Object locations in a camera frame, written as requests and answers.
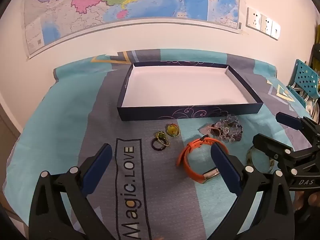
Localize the teal grey printed blanket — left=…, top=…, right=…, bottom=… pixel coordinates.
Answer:
left=2, top=49, right=320, bottom=240

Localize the black ring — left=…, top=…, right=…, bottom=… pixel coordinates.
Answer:
left=151, top=140, right=166, bottom=153

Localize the colourful wall map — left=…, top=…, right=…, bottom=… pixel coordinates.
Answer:
left=24, top=0, right=243, bottom=59

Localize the grey brown door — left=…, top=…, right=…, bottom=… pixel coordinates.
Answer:
left=0, top=100, right=22, bottom=143

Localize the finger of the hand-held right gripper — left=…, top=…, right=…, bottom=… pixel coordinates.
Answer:
left=276, top=112, right=320, bottom=145
left=252, top=134, right=320, bottom=171

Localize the person's right hand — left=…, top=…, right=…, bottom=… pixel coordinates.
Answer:
left=294, top=190, right=320, bottom=212

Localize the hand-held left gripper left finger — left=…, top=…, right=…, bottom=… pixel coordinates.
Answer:
left=29, top=143, right=116, bottom=240

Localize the pale cloth pile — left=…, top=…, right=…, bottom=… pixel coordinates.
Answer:
left=290, top=85, right=320, bottom=120

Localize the dark red bead bracelet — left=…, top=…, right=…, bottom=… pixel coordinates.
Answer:
left=209, top=122, right=243, bottom=142

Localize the yellow pendant ring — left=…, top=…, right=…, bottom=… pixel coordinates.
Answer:
left=166, top=123, right=180, bottom=137

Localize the dark blue shallow box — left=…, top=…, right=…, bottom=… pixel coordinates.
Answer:
left=117, top=61, right=264, bottom=122

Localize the gold ring with green bead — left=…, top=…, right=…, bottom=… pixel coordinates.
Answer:
left=155, top=131, right=171, bottom=147

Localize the clear crystal bead bracelet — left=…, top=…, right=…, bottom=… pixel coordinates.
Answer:
left=215, top=114, right=244, bottom=144

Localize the amber mottled bangle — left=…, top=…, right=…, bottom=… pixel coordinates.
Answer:
left=246, top=145, right=275, bottom=174

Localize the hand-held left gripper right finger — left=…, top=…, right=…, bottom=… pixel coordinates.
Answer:
left=210, top=143, right=297, bottom=240

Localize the teal perforated chair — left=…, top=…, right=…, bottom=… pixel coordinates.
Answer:
left=287, top=59, right=320, bottom=108

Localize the orange smart watch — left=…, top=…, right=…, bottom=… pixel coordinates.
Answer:
left=176, top=134, right=222, bottom=184

